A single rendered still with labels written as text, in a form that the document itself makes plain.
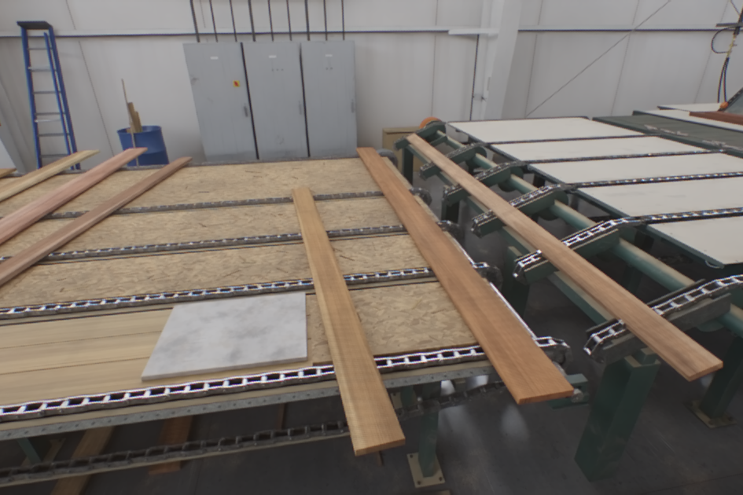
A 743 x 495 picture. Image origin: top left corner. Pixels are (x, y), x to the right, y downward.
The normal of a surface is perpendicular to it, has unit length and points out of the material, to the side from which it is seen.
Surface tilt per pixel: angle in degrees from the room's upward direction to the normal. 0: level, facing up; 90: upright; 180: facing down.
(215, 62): 90
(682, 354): 22
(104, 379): 0
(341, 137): 90
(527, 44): 86
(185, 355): 0
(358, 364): 0
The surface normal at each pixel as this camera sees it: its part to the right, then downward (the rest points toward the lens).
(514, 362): -0.01, -0.89
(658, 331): -0.38, -0.79
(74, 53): 0.25, 0.38
